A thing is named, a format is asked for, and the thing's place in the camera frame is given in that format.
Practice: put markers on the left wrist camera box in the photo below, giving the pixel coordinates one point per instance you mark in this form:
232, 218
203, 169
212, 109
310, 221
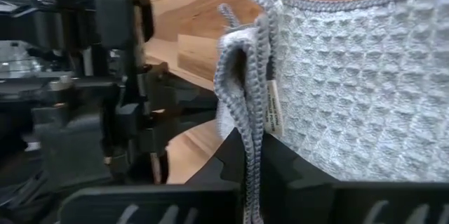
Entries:
115, 17

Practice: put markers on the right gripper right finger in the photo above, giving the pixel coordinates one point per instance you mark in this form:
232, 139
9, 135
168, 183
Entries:
350, 203

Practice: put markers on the grey waffle-weave towel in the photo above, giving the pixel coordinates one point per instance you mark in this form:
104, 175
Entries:
350, 76

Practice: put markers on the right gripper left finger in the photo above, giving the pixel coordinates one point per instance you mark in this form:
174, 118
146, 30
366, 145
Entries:
158, 204

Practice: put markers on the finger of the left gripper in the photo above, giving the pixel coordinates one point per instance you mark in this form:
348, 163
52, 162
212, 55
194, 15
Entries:
175, 125
182, 90

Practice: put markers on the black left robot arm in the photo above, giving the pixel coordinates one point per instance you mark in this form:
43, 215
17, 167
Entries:
70, 17

